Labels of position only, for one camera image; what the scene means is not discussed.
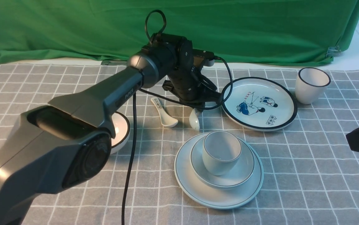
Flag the pale blue ceramic cup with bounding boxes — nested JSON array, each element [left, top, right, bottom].
[[202, 131, 242, 176]]

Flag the white spoon with label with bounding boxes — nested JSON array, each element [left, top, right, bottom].
[[151, 97, 178, 128]]

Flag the white bowl black rim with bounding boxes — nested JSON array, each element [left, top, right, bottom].
[[111, 112, 130, 155]]

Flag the illustrated plate black rim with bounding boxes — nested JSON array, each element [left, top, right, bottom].
[[221, 77, 298, 132]]

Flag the metal binder clip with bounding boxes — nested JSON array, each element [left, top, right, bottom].
[[326, 46, 342, 57]]

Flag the pale blue ceramic spoon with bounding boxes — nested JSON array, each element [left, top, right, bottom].
[[189, 108, 202, 131]]

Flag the white cup black rim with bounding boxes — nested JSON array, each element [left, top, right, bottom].
[[295, 67, 331, 104]]

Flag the green backdrop cloth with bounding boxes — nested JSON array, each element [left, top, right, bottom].
[[0, 0, 359, 66]]

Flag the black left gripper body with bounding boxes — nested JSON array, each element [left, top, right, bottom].
[[162, 66, 222, 108]]

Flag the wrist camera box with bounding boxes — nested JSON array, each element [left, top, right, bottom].
[[193, 49, 215, 67]]

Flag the pale blue large plate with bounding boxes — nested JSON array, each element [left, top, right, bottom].
[[174, 132, 264, 210]]

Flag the pale blue ceramic bowl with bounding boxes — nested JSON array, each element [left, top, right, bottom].
[[190, 137, 255, 188]]

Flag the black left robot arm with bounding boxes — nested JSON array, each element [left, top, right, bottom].
[[0, 34, 218, 225]]

